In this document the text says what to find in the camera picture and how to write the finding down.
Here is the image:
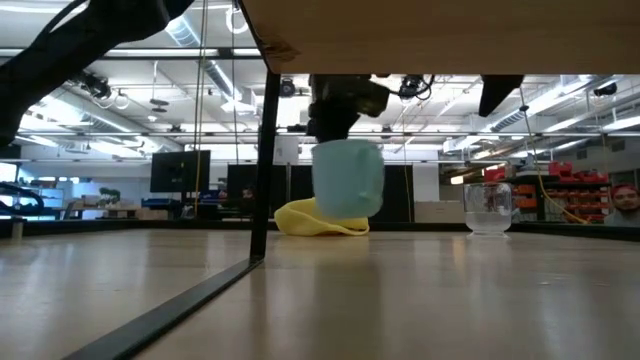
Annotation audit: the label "yellow hanging cable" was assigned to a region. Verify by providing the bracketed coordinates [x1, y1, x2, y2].
[516, 74, 592, 225]

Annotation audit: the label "clear glass cup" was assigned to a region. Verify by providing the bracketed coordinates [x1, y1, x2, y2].
[462, 181, 515, 240]

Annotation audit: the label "person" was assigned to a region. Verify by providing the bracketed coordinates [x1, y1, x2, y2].
[603, 183, 640, 228]

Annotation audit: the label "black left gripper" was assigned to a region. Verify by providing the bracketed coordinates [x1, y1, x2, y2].
[305, 74, 392, 144]

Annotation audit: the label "black ceiling camera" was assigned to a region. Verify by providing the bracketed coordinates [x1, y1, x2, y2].
[74, 72, 113, 100]
[397, 74, 436, 102]

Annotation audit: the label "black curved tube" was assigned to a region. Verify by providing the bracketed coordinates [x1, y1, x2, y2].
[0, 181, 46, 218]

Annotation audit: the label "beige cabinet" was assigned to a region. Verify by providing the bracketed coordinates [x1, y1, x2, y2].
[413, 200, 469, 224]

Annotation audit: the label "rack with red bins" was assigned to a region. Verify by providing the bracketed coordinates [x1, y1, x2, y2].
[476, 160, 612, 225]

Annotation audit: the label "teal mug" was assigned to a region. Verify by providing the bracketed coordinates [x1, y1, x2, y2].
[311, 138, 387, 220]

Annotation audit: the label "yellow cloth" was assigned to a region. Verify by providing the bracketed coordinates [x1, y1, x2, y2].
[273, 196, 371, 238]

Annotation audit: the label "black round ceiling spotlight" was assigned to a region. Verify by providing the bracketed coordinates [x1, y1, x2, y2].
[277, 77, 298, 99]

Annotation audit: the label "black partition panels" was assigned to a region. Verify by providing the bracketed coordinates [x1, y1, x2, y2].
[226, 163, 415, 224]

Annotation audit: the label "green potted plant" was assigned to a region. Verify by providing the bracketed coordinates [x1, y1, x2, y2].
[97, 186, 122, 207]

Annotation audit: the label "black metal shelf frame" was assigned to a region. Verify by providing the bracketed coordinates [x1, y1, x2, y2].
[59, 69, 280, 360]

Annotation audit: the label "wooden shelf board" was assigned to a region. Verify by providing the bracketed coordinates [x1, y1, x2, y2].
[238, 0, 640, 77]

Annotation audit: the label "black table edge rail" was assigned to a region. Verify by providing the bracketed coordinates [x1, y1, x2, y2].
[0, 217, 640, 243]

